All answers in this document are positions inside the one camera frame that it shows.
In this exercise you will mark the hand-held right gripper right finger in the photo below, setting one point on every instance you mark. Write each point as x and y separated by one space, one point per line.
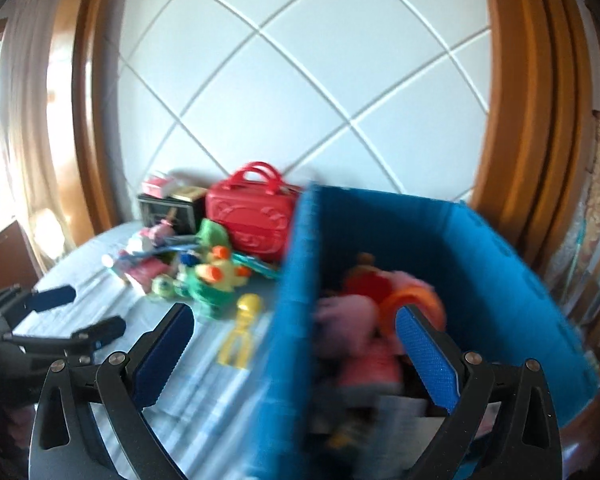
427 360

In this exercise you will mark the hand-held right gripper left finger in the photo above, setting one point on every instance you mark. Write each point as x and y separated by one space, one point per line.
165 355

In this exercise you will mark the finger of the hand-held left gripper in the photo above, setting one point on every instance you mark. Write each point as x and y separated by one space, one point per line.
100 332
55 297

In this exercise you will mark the teal and yellow packet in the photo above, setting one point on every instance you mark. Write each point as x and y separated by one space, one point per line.
252 265

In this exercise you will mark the blue plastic crate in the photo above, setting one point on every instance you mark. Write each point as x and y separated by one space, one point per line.
300 260

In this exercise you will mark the white-capped small bottle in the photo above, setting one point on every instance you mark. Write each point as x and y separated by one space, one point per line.
108 260

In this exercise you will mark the striped light blue bedsheet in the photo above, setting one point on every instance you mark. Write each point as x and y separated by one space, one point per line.
210 410

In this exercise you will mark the pink toy piece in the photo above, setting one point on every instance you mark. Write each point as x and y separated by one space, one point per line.
145 275

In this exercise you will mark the yellow plastic toy figure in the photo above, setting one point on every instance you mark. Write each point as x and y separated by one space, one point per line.
240 335

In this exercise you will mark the green plush toy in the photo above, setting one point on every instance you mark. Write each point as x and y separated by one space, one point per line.
210 282

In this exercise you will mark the pink plush toy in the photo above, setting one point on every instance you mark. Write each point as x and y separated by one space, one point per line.
345 320

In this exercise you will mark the light blue plastic toy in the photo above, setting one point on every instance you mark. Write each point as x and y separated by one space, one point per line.
150 255

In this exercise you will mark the red toy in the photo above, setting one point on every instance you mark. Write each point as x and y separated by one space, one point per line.
367 280

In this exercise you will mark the pink pig plush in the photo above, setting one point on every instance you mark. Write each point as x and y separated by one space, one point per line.
157 234

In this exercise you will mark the dark gift box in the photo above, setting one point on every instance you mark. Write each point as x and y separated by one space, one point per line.
155 210

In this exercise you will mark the pink and red flat box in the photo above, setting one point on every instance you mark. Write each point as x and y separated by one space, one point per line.
157 185

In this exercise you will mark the red bear-face carry case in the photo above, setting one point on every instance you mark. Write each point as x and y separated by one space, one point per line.
245 225

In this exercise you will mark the beige curtain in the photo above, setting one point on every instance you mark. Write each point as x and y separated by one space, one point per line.
25 135

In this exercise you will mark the white padded headboard panel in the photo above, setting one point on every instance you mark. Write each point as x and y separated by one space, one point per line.
305 60

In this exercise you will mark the wooden frame post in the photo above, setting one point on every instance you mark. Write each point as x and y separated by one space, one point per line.
85 110
530 110

